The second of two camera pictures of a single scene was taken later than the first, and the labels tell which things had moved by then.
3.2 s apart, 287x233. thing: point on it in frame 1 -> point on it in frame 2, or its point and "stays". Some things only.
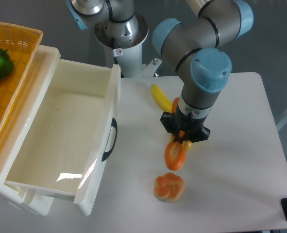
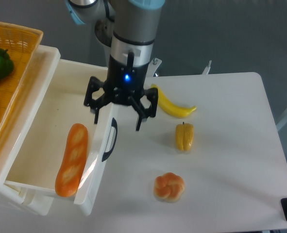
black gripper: x=190 y=125 -> x=124 y=83
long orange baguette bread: x=175 y=153 -> x=73 y=161
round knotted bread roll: x=169 y=187 stays
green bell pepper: x=0 y=64 stays
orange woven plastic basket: x=22 y=43 stays
